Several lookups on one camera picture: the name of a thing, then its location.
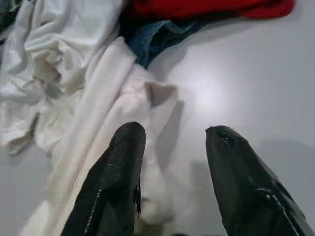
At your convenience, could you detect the blue denim garment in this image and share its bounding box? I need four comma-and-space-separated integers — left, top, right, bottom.
120, 19, 207, 70

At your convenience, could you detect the red garment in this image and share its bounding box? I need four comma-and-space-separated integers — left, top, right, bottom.
120, 0, 296, 22

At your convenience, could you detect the crumpled white garment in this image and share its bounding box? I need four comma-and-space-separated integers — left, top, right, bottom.
0, 0, 128, 157

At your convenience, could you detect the dark green garment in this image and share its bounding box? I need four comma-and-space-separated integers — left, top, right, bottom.
0, 0, 24, 32

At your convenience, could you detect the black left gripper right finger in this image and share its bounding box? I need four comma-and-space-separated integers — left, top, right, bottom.
205, 125, 315, 236

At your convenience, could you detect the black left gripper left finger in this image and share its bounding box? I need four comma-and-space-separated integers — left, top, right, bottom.
61, 121, 147, 236

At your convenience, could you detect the white printed t-shirt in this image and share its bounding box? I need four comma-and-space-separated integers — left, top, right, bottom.
19, 36, 185, 236

